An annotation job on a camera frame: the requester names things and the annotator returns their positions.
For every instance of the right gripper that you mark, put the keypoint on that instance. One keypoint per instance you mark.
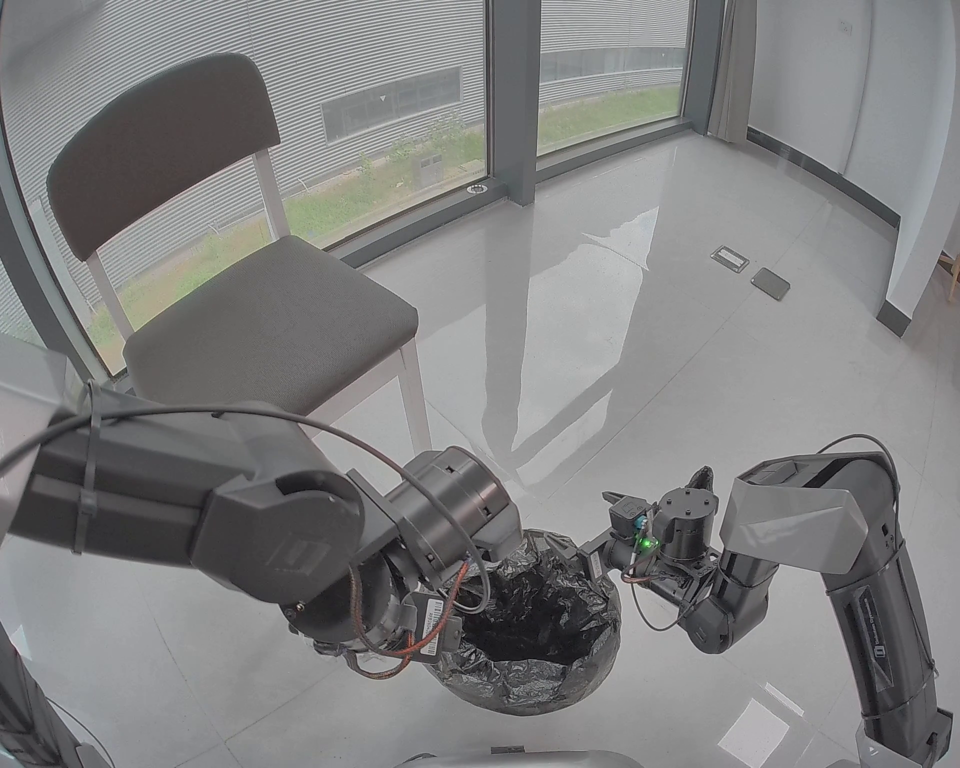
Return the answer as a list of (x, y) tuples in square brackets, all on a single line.
[(619, 559)]

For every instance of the black plastic bag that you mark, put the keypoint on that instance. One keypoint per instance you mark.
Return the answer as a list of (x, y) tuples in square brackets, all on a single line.
[(525, 600)]

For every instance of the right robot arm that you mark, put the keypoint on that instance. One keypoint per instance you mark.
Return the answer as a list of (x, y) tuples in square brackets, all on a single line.
[(877, 600)]

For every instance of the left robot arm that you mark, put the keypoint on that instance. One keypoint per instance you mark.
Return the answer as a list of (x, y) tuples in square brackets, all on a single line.
[(150, 487)]

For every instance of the crumpled black plastic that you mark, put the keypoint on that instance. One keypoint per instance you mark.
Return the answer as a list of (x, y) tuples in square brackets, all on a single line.
[(702, 478)]

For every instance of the grey and white chair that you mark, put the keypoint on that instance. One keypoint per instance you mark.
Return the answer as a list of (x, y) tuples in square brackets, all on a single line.
[(262, 322)]

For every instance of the wooden coat rack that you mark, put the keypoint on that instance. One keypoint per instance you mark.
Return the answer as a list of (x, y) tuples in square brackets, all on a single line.
[(954, 277)]

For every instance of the white curtain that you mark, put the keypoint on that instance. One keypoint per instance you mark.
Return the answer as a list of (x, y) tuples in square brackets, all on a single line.
[(735, 67)]

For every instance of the window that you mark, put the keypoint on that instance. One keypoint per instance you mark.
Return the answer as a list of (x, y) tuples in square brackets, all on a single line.
[(375, 75)]

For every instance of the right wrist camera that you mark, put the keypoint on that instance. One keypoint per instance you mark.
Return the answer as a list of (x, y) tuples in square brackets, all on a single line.
[(626, 517)]

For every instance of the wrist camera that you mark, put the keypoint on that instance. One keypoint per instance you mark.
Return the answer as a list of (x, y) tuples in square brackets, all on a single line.
[(433, 622), (626, 517)]

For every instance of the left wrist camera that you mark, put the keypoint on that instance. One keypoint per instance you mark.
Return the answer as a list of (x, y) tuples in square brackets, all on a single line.
[(433, 622)]

